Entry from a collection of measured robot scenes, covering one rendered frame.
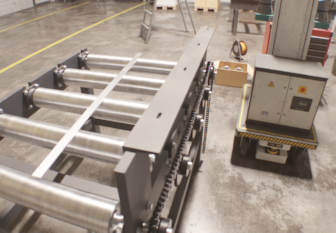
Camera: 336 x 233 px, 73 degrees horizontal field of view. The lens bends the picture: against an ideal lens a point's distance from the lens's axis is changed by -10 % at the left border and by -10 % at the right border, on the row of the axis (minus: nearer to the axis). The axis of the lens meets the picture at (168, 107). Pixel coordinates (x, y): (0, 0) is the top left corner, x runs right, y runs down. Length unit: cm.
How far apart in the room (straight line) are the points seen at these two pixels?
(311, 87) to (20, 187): 192
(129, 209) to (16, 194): 46
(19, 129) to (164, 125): 80
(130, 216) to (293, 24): 205
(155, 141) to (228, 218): 138
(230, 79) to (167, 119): 287
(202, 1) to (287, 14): 688
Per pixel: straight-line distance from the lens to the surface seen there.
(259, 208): 200
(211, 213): 190
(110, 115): 127
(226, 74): 347
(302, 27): 237
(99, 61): 190
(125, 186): 56
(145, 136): 60
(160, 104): 72
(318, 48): 324
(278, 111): 215
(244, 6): 604
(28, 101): 160
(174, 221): 143
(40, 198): 89
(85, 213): 81
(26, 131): 123
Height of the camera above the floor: 153
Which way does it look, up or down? 31 degrees down
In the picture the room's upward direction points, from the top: straight up
